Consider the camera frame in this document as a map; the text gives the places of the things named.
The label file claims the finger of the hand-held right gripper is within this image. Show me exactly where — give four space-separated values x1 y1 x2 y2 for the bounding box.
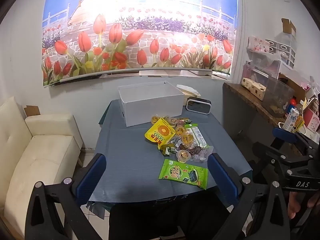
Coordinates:
272 127 315 156
252 141 291 175

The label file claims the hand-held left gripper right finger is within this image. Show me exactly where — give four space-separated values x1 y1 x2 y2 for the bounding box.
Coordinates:
207 152 292 240

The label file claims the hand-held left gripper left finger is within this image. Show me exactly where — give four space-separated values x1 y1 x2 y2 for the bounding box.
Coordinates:
25 153 110 240

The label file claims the green seaweed snack packet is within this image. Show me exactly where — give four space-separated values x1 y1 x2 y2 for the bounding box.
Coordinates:
158 159 209 190

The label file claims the yellow sunflower snack packet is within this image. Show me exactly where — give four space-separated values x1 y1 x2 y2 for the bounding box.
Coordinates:
144 117 176 147

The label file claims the white cardboard box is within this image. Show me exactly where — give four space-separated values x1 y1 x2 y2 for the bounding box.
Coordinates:
118 81 185 127

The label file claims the person's right hand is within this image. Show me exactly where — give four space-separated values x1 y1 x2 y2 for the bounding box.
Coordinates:
287 191 320 220

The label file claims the white milk carton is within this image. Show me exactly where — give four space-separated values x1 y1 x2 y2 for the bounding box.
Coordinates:
284 107 300 132

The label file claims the pink paper bag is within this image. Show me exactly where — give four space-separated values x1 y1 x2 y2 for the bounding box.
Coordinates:
302 107 320 133

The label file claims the clear shiny wrapped item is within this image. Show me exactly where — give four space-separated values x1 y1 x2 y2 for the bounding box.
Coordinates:
187 145 213 162

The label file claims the clear plastic container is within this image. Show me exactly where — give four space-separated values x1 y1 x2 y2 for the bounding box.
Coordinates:
265 76 295 118

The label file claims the grey-blue table cloth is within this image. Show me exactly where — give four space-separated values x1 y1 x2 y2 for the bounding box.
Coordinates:
86 99 252 204

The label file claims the white green-edged snack packet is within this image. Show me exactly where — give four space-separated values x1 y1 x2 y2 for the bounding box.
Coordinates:
186 125 208 148

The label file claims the wooden block toy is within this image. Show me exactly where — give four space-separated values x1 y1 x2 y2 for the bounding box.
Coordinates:
240 77 267 101

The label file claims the cream leather sofa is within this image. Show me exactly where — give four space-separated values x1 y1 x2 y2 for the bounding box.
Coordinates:
0 96 83 238

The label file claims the brown wooden counter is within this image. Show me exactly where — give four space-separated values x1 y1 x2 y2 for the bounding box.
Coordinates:
222 82 300 155

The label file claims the black desk clock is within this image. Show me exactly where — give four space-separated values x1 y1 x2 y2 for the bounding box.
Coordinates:
186 96 212 115

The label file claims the white drawer organizer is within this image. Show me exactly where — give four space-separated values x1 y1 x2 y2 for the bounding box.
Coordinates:
265 39 297 68

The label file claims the brown cardboard piece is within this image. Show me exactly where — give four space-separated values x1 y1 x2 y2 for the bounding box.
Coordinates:
24 105 40 117

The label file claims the beige tissue box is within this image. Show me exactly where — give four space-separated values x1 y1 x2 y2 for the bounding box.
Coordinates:
176 84 201 105

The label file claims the pink floral box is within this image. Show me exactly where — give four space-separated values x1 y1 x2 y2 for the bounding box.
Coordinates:
247 36 270 53

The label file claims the cardboard flap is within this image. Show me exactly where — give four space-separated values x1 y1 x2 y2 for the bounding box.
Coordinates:
281 18 297 35

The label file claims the tulip wall poster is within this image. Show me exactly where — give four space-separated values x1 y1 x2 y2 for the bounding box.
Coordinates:
41 0 238 87

